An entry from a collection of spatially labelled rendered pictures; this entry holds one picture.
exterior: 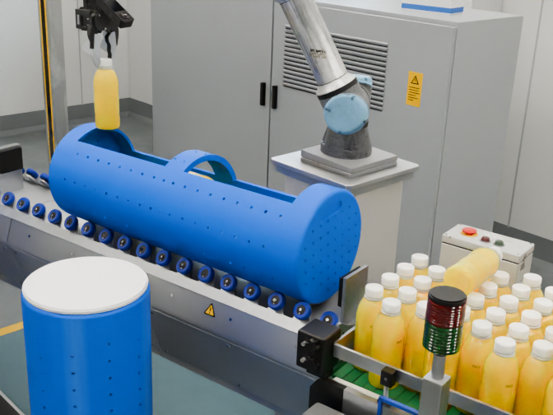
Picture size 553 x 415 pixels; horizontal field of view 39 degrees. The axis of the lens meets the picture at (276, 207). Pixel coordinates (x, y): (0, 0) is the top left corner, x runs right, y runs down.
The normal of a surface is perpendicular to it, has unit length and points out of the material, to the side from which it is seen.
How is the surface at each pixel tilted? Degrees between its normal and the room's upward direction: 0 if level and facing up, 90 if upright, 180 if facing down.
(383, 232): 90
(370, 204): 90
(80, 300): 0
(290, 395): 109
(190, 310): 70
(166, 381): 0
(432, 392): 90
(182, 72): 90
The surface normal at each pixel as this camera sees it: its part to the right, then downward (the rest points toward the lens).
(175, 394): 0.04, -0.94
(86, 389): 0.18, 0.36
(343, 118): -0.10, 0.48
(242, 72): -0.73, 0.22
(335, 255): 0.80, 0.24
